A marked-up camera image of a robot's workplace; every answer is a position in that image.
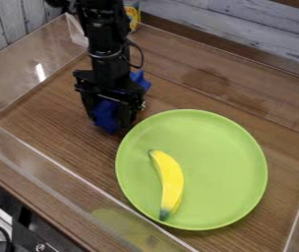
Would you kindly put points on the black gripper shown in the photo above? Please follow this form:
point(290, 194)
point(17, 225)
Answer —
point(125, 90)

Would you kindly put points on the blue plastic block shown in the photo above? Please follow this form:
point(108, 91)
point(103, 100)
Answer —
point(104, 112)

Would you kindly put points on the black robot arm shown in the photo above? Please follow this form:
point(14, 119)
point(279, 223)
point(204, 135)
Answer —
point(105, 26)

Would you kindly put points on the green plate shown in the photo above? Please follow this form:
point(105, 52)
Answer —
point(222, 162)

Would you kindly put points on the yellow toy banana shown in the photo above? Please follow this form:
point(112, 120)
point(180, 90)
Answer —
point(170, 172)

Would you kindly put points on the yellow labelled tin can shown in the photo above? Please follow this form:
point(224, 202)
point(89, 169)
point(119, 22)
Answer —
point(132, 11)

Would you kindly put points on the clear acrylic corner bracket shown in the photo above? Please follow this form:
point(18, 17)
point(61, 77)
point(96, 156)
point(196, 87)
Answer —
point(76, 31)

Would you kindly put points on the clear acrylic tray wall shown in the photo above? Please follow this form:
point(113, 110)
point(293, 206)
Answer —
point(84, 212)

